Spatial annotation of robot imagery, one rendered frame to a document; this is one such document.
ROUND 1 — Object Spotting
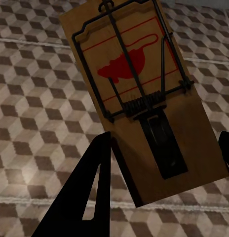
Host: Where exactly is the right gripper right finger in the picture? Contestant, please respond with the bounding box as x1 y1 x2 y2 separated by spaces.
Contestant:
218 131 229 165

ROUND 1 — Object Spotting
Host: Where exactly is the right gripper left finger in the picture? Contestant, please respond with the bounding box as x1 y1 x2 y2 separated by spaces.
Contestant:
31 131 111 237

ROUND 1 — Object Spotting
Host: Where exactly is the mousetrap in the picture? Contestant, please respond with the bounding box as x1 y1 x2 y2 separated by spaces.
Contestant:
58 0 229 208

